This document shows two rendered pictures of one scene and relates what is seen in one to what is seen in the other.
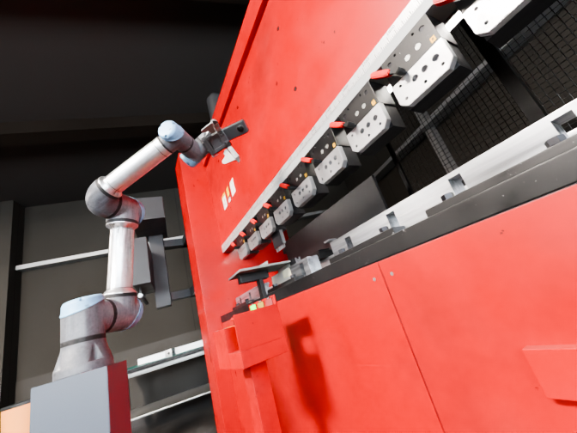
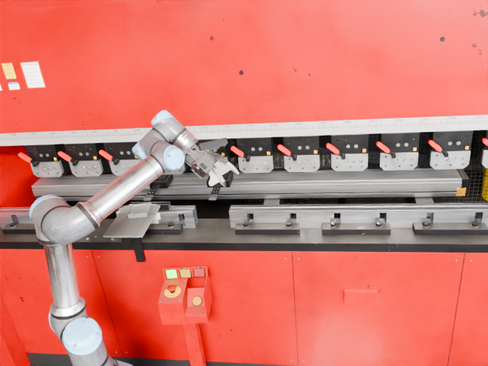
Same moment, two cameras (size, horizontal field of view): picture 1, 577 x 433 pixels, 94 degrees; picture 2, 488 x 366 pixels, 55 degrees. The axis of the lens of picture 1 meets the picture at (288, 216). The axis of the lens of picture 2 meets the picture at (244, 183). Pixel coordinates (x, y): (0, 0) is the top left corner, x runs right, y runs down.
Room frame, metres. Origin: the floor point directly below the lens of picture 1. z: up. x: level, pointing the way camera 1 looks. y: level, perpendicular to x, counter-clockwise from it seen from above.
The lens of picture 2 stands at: (-0.36, 1.16, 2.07)
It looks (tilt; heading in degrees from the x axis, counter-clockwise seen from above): 27 degrees down; 314
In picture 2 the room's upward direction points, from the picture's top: 6 degrees counter-clockwise
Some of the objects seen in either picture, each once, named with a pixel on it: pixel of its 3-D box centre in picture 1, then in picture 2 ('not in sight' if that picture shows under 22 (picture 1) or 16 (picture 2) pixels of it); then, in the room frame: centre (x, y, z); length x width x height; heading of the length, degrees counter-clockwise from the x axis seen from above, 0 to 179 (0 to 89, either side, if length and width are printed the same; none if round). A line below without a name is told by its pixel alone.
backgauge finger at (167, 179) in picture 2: (310, 257); (155, 186); (1.47, -0.05, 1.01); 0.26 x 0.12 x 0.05; 123
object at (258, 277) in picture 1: (258, 295); (134, 245); (1.29, 0.24, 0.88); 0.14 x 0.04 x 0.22; 123
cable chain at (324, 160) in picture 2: not in sight; (304, 160); (0.97, -0.67, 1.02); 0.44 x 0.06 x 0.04; 33
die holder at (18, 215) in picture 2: (252, 297); (44, 217); (1.85, 0.39, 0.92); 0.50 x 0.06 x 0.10; 33
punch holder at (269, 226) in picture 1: (270, 221); (127, 155); (1.41, 0.10, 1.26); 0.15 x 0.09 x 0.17; 33
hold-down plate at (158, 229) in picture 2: (284, 286); (151, 229); (1.32, 0.11, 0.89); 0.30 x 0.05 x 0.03; 33
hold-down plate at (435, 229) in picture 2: not in sight; (449, 229); (0.18, -0.64, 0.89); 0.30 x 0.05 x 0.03; 33
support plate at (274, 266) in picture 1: (259, 270); (133, 220); (1.31, 0.21, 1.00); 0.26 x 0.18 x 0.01; 123
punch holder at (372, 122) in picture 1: (369, 120); (301, 150); (0.74, -0.34, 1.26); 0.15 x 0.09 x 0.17; 33
